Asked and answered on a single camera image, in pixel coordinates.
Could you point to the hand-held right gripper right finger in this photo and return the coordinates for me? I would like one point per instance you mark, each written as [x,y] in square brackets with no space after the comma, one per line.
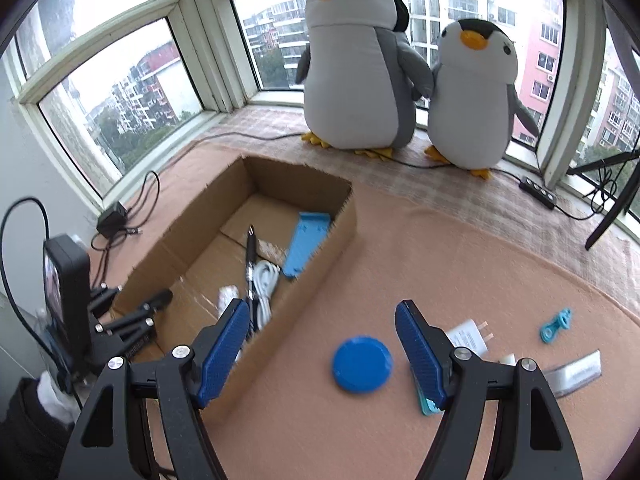
[420,355]

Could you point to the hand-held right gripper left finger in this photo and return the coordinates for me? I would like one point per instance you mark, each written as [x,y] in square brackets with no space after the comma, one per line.
[222,355]

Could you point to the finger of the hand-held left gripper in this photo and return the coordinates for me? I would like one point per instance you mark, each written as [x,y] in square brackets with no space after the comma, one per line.
[140,312]
[105,297]

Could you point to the white wall charger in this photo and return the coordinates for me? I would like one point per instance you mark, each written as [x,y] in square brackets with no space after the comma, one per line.
[467,337]

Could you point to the teal plastic clip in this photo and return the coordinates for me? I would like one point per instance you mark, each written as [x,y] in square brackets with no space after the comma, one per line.
[429,405]

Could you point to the blue round lid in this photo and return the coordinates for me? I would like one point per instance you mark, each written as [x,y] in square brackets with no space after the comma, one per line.
[362,364]

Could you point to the black pen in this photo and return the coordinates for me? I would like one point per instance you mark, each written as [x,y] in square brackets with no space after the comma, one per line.
[250,260]

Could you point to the blue phone stand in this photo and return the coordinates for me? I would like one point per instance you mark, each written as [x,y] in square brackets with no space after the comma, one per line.
[305,247]

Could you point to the silver white box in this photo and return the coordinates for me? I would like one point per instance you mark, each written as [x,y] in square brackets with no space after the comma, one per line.
[575,375]

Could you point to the brown cardboard box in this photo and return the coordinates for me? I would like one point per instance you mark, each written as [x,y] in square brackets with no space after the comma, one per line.
[320,230]

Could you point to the person's left forearm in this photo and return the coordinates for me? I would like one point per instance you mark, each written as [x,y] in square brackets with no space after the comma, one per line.
[30,425]

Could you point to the black power adapter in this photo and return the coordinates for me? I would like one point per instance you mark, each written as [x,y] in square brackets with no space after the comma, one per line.
[112,220]

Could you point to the teal ringed holder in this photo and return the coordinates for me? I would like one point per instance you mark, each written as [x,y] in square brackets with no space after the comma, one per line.
[552,330]

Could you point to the checkered cloth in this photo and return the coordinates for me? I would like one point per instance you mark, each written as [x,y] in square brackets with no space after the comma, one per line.
[450,195]

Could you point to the black power strip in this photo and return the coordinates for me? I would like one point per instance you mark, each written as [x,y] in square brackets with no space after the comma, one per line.
[537,191]

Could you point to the black tripod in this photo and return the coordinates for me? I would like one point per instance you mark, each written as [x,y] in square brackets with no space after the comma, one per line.
[607,220]

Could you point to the small penguin plush toy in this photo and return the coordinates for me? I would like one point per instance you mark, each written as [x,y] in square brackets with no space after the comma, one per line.
[470,105]

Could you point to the large penguin plush toy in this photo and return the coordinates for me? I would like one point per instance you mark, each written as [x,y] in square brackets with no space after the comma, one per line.
[360,70]

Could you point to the white window frame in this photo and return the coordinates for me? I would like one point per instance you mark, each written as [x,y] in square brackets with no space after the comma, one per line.
[200,35]

